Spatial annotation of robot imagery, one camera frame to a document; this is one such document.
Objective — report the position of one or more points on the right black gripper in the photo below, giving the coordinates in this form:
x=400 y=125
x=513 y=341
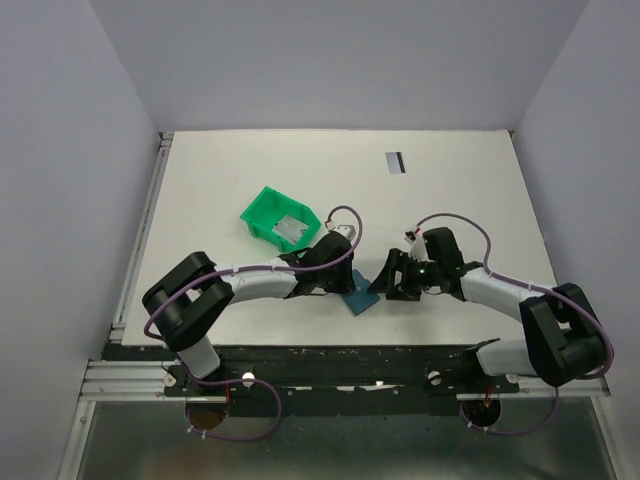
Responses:
x=400 y=260

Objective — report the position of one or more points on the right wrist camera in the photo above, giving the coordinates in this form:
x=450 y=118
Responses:
x=417 y=250

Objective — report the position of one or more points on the blue card holder wallet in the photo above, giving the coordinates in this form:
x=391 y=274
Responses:
x=360 y=299

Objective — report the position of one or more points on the aluminium rail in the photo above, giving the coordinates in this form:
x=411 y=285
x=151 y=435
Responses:
x=123 y=381
x=575 y=390

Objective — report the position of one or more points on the green plastic bin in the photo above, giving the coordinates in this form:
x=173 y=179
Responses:
x=268 y=207

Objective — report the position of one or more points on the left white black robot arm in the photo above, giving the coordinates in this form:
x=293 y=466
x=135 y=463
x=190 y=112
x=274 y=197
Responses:
x=187 y=301

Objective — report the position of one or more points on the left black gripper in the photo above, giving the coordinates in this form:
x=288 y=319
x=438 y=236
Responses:
x=346 y=284

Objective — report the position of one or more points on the silver cards in bin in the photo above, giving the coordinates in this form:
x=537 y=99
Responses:
x=290 y=229

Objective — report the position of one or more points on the left aluminium rail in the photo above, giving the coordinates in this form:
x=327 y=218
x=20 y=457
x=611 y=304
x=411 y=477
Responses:
x=123 y=381

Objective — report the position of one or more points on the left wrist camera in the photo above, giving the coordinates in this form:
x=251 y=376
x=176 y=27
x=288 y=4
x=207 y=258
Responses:
x=346 y=230

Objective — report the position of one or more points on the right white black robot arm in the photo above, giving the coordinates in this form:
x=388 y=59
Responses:
x=560 y=342

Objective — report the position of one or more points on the right aluminium rail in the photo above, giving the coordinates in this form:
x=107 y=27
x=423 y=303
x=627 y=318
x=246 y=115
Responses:
x=575 y=390

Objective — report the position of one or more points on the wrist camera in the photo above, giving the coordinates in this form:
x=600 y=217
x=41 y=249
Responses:
x=346 y=230
x=417 y=250

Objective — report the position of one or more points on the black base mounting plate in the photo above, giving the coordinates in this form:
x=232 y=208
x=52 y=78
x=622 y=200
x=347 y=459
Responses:
x=258 y=381

